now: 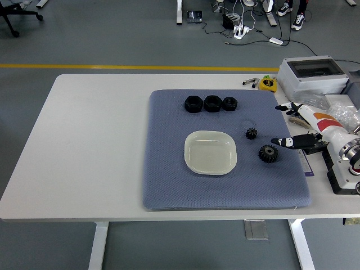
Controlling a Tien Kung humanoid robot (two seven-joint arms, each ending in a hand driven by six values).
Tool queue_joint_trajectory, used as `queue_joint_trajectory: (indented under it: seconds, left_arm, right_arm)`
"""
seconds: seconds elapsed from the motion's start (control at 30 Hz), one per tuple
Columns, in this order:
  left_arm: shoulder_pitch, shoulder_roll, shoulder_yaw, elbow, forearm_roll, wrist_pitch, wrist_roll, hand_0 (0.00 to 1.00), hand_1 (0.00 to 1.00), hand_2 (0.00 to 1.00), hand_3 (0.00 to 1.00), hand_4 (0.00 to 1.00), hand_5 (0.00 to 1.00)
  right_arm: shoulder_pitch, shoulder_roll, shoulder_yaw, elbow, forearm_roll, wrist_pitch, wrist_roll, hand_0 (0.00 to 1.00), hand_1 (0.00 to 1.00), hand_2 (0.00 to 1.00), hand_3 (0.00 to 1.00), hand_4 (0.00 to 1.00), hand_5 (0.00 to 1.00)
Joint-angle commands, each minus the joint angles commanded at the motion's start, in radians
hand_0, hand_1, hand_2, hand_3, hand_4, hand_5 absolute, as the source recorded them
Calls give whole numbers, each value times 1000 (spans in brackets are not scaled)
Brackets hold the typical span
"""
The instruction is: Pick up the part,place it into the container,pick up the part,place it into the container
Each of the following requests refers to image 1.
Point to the large black hex nut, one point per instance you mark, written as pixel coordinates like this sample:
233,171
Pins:
193,104
213,103

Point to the person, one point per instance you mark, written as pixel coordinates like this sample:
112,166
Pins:
298,22

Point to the grey electrical enclosure box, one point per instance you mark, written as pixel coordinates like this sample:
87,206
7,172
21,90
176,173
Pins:
312,81

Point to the taped resistor bundle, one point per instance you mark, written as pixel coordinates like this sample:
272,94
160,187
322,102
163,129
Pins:
298,122

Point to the small black gear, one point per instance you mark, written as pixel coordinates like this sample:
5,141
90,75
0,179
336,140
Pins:
251,133

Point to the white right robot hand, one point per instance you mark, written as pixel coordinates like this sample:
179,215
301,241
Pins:
323,123

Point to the white button control box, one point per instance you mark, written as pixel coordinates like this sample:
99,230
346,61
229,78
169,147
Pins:
344,181

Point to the flat white box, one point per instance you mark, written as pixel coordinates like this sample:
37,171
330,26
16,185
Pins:
340,99

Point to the white square dish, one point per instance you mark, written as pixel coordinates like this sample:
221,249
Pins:
209,153

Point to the yellow tape measure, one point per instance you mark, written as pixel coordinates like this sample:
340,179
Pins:
268,83

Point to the silver black marker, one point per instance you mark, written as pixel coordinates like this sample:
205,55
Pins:
249,81

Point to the large black gear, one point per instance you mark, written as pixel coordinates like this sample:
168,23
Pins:
268,154

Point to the white power adapter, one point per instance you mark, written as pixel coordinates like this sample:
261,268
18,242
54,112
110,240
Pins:
276,41

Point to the black power brick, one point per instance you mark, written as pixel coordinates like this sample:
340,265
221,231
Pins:
227,21

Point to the black electronics module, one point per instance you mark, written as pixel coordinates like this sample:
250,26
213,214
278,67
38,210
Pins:
316,147

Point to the blue-grey padded mat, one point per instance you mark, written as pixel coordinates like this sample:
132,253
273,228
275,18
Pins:
174,191

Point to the bag of clear parts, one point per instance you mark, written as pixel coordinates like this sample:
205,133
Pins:
344,112

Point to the white table leg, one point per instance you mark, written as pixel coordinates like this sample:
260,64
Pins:
302,244
98,244

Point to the white background desk leg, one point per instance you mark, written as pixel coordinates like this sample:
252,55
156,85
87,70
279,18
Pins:
270,14
41,3
179,12

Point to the small black hex nut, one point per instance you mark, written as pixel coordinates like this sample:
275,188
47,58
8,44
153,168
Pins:
230,104

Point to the white power strip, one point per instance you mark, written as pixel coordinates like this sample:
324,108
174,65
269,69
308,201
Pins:
241,31

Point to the clear plastic bag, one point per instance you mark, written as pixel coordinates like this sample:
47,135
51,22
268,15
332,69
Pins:
306,99

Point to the short black marker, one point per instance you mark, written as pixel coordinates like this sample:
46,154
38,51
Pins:
254,85

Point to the black desk phone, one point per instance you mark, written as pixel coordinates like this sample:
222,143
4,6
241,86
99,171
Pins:
194,16

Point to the black office chair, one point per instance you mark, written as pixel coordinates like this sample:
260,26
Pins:
11,14

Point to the table height control panel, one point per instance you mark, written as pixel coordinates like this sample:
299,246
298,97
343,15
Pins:
351,221

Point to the metal floor plate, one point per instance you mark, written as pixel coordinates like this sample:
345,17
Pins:
256,230

